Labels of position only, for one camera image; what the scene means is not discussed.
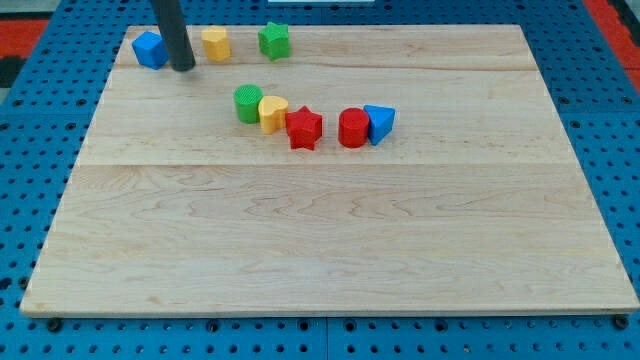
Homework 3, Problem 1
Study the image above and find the dark grey cylindrical pointer rod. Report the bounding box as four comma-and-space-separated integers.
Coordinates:
150, 0, 196, 72

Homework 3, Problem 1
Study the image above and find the yellow heart block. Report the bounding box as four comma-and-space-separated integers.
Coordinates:
258, 95, 289, 135

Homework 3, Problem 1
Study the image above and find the blue cube block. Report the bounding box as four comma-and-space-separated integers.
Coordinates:
132, 31, 168, 70

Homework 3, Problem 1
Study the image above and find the yellow pentagon block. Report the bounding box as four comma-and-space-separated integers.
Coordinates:
201, 26, 231, 62

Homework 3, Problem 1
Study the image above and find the green star block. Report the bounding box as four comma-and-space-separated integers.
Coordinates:
258, 21, 291, 61

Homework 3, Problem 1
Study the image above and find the green cylinder block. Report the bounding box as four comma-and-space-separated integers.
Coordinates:
233, 84, 263, 124

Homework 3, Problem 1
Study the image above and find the red star block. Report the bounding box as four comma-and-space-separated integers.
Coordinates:
285, 106, 323, 151

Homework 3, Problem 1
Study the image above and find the red cylinder block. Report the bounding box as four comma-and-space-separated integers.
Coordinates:
338, 108, 369, 148

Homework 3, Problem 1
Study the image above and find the blue triangle block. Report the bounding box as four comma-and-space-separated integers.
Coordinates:
363, 104, 396, 146

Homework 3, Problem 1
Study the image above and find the light wooden board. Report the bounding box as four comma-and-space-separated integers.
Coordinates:
21, 25, 639, 318

